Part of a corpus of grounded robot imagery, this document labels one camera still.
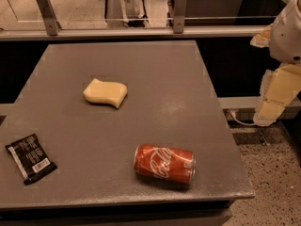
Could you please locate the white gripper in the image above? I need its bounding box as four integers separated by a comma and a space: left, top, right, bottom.
250, 0, 301, 127

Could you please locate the red coke can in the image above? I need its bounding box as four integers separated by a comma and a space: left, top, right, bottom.
134, 144, 196, 184

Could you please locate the left metal bracket post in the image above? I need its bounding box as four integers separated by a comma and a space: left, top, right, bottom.
36, 0, 61, 36

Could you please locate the yellow sponge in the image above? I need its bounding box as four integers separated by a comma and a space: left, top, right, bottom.
83, 78, 127, 108

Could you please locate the right metal bracket post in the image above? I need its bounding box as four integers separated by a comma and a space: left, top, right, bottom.
173, 0, 187, 34

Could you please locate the metal bracket post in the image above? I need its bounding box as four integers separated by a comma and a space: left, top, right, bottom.
36, 0, 61, 36
173, 0, 187, 34

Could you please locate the black snack bar wrapper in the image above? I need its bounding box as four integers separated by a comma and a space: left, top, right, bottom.
5, 134, 57, 186

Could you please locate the horizontal metal rail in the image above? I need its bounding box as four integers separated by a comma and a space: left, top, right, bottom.
0, 25, 265, 41

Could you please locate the white cable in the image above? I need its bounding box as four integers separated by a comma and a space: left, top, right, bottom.
229, 109, 257, 126

